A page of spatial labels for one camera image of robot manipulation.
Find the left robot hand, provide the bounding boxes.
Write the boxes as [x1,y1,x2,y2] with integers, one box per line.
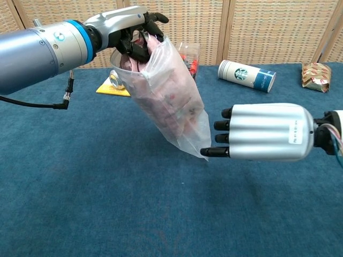
[85,5,169,63]

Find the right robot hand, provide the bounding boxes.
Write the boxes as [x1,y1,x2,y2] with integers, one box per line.
[200,103,315,162]

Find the transparent plastic bag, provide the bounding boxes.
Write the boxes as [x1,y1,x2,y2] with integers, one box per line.
[110,36,212,161]

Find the pink floral clothes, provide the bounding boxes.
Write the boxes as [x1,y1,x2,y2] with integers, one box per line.
[119,33,205,140]

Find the blue silver drink can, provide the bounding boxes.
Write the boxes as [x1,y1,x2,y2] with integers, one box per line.
[109,69,126,90]

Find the white blue Starbucks cup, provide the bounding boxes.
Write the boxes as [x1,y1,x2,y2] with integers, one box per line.
[217,59,277,94]

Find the yellow white notebook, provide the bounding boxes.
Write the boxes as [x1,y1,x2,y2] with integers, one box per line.
[95,77,132,97]

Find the brown red snack package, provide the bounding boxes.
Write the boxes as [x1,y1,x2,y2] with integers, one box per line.
[302,62,332,93]

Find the clear box red black contents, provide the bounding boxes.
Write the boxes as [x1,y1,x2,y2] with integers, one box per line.
[175,42,201,81]

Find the wicker folding screen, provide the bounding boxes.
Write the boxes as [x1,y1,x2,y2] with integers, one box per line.
[0,0,343,70]

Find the blue table mat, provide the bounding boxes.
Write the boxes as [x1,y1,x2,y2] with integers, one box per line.
[0,63,343,257]

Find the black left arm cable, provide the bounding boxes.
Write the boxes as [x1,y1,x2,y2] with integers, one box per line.
[0,70,76,110]

